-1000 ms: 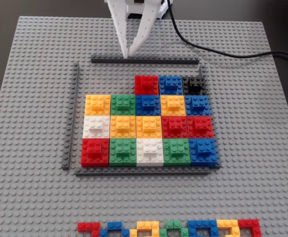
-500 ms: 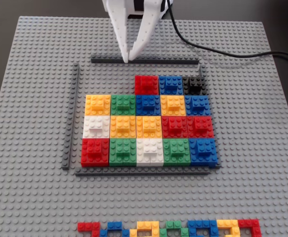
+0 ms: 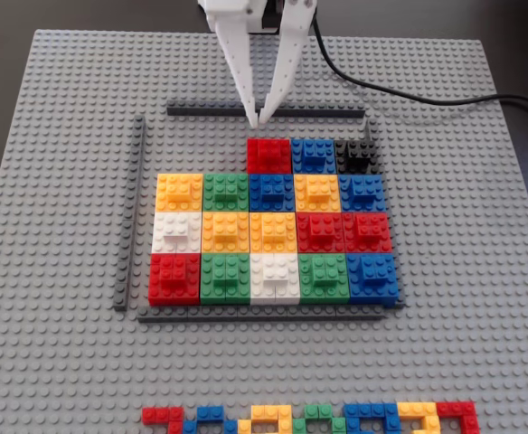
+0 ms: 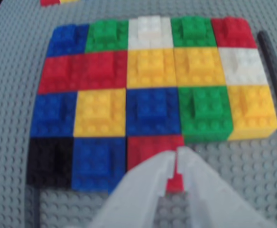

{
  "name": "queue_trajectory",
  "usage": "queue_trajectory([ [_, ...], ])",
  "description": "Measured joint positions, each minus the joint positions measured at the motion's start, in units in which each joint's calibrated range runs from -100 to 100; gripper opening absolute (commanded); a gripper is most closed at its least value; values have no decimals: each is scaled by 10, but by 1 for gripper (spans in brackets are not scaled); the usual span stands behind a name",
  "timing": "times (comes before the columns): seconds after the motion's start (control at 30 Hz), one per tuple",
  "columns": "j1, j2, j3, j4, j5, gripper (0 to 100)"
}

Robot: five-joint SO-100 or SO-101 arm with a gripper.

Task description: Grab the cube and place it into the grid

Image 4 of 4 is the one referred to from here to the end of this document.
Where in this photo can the red lego cube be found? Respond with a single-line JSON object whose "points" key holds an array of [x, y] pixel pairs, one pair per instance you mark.
{"points": [[148, 147]]}

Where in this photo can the red lego letter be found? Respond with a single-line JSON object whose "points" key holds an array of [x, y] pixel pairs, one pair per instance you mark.
{"points": [[49, 2]]}

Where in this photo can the black lego block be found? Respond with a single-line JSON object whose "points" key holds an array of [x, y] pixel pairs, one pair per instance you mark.
{"points": [[49, 161]]}

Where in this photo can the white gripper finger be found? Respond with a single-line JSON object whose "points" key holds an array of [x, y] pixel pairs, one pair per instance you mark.
{"points": [[138, 190], [205, 197]]}

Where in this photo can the white lego block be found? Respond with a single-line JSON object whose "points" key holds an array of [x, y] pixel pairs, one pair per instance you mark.
{"points": [[150, 32], [242, 66]]}

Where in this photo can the grey lego baseplate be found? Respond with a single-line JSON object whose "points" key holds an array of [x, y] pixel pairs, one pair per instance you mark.
{"points": [[235, 166]]}

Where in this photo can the yellow lego block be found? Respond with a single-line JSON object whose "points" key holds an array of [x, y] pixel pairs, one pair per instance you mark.
{"points": [[99, 112], [151, 69], [199, 66], [252, 111]]}

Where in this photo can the yellow lego letter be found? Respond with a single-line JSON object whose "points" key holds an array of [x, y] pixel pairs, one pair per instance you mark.
{"points": [[68, 1]]}

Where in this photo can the green lego block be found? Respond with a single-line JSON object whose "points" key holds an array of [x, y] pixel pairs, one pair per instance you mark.
{"points": [[106, 35], [193, 31], [205, 114]]}

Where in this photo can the red lego block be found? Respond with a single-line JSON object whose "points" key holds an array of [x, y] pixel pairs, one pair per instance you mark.
{"points": [[60, 73], [105, 70], [233, 32]]}

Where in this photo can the blue lego block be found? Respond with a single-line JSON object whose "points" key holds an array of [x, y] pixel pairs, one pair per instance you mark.
{"points": [[53, 114], [152, 111], [98, 164], [66, 39]]}

